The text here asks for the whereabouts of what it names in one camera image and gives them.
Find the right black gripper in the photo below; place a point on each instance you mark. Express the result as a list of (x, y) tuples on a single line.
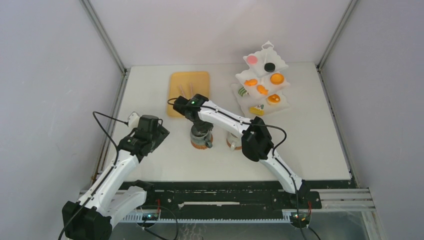
[(204, 127)]

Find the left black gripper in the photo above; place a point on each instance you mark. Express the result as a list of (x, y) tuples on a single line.
[(161, 133)]

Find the yellow serving tray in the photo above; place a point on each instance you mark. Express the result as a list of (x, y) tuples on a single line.
[(199, 79)]

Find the pink handled metal tongs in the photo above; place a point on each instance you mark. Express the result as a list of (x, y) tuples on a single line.
[(186, 90)]

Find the grey mug with rattan lid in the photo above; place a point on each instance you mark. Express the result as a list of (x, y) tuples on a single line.
[(194, 131)]

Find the green layered cake slice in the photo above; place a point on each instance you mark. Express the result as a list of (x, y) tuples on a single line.
[(242, 92)]

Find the small orange pastry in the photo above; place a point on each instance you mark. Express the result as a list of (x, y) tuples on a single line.
[(251, 82)]

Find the yellow cream cake slice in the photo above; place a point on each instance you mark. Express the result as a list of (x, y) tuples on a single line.
[(258, 110)]

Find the white three tier stand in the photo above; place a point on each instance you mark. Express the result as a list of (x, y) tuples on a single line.
[(255, 62)]

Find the orange glazed donut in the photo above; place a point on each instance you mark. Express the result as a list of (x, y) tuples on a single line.
[(273, 99)]

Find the black round cookie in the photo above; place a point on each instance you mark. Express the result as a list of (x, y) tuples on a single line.
[(269, 67)]

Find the orange round tart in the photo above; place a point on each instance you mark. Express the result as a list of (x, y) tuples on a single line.
[(277, 79)]

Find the round rattan coaster lid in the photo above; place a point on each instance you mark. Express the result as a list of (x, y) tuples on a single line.
[(202, 142), (235, 144)]

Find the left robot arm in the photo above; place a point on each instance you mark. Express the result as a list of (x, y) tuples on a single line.
[(95, 214)]

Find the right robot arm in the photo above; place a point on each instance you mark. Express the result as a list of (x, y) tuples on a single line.
[(256, 140)]

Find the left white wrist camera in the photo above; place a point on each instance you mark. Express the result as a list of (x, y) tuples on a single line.
[(133, 120)]

